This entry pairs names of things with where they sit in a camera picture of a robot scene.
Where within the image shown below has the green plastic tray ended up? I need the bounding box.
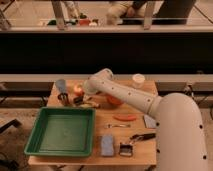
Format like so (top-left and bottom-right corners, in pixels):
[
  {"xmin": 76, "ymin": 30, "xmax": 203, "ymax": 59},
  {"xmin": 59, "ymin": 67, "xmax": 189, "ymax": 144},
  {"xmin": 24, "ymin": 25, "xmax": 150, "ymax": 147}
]
[{"xmin": 24, "ymin": 107, "xmax": 95, "ymax": 157}]

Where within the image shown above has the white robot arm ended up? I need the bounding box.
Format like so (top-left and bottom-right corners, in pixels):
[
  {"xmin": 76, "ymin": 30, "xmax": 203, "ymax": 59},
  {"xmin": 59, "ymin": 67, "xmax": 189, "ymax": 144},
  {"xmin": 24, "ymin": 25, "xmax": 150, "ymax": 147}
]
[{"xmin": 83, "ymin": 68, "xmax": 209, "ymax": 171}]

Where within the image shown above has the orange bowl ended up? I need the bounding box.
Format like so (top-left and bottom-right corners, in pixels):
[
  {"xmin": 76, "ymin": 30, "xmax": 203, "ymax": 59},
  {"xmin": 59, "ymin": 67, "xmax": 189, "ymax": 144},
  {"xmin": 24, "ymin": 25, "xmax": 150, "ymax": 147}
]
[{"xmin": 106, "ymin": 95, "xmax": 123, "ymax": 107}]

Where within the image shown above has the silver fork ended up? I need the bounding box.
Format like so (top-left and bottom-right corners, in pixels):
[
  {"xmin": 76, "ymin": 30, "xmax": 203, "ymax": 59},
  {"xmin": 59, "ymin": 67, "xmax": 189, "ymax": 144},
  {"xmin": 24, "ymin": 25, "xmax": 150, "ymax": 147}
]
[{"xmin": 104, "ymin": 124, "xmax": 131, "ymax": 129}]

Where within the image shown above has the grey blue cloth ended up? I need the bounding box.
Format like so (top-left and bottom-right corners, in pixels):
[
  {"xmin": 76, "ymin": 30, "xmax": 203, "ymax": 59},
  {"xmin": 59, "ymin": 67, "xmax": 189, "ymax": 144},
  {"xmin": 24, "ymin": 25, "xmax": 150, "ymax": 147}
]
[{"xmin": 143, "ymin": 115, "xmax": 156, "ymax": 129}]

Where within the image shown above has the white paper cup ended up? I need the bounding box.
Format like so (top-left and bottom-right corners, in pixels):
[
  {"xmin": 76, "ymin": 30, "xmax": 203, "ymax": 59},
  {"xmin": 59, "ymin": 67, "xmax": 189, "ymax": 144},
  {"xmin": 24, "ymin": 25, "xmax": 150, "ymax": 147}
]
[{"xmin": 132, "ymin": 74, "xmax": 145, "ymax": 89}]

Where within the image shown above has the blue sponge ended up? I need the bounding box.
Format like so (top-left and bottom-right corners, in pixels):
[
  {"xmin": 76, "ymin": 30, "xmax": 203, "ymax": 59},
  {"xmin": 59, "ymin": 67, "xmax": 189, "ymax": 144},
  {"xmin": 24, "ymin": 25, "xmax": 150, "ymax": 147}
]
[{"xmin": 101, "ymin": 134, "xmax": 114, "ymax": 157}]

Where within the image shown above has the blue plastic cup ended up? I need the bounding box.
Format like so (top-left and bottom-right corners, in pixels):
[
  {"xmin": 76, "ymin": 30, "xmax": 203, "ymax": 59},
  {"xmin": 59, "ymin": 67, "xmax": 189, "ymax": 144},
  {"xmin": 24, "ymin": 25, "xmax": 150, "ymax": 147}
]
[{"xmin": 55, "ymin": 79, "xmax": 67, "ymax": 93}]

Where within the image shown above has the wooden table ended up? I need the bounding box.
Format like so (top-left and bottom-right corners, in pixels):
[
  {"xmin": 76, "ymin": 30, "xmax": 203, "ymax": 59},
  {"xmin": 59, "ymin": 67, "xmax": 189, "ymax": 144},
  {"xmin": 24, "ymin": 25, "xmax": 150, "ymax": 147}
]
[{"xmin": 28, "ymin": 79, "xmax": 159, "ymax": 167}]

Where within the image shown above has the red apple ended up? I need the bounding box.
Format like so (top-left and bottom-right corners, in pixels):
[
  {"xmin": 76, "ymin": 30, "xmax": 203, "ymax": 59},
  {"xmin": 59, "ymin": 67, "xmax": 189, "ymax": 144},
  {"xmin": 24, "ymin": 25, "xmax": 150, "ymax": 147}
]
[{"xmin": 73, "ymin": 84, "xmax": 84, "ymax": 96}]

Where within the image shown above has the yellow banana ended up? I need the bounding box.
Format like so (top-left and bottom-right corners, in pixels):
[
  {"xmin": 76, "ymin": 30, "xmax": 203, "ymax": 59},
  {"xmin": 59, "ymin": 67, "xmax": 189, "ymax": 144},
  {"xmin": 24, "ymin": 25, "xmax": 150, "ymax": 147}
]
[{"xmin": 79, "ymin": 102, "xmax": 100, "ymax": 108}]

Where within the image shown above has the orange carrot toy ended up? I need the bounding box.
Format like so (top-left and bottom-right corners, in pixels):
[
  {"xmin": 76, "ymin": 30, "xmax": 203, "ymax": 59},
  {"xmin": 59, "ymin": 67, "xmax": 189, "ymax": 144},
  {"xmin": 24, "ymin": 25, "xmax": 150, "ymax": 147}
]
[{"xmin": 113, "ymin": 115, "xmax": 137, "ymax": 122}]

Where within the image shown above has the black handled brush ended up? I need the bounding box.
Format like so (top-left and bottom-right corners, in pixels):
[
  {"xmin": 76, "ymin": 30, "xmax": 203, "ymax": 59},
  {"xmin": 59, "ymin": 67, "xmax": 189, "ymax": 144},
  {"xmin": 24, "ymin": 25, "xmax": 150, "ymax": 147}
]
[{"xmin": 119, "ymin": 133, "xmax": 156, "ymax": 157}]

